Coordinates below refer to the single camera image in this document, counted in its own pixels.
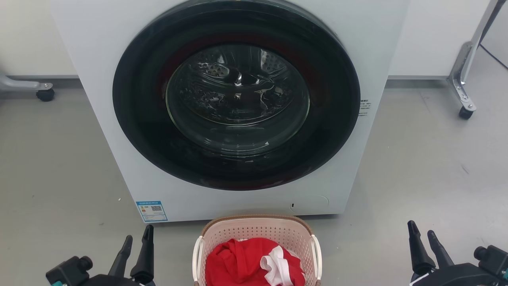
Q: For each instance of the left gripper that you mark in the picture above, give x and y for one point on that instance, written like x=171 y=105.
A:
x=69 y=272

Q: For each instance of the white garment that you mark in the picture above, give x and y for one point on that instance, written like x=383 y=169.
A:
x=278 y=271

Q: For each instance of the red garment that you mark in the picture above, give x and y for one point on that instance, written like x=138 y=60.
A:
x=234 y=266

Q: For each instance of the round black washing machine door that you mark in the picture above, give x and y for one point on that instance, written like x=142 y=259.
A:
x=139 y=119

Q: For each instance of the black caster wheel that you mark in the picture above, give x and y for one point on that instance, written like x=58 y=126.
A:
x=45 y=95
x=466 y=113

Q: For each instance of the round white filter cover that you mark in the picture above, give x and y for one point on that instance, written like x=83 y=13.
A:
x=315 y=201

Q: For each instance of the white front-load washing machine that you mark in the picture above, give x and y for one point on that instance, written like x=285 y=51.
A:
x=99 y=119

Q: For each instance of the blue energy label sticker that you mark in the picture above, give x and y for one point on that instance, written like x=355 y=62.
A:
x=151 y=211

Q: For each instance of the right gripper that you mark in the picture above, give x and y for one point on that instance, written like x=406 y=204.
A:
x=456 y=276

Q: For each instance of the grey metal stand leg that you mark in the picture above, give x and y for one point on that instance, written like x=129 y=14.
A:
x=20 y=84

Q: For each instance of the small printed warning label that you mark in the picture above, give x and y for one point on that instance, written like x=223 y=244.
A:
x=365 y=108

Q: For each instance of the beige perforated plastic laundry basket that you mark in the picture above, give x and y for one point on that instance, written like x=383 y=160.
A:
x=254 y=230

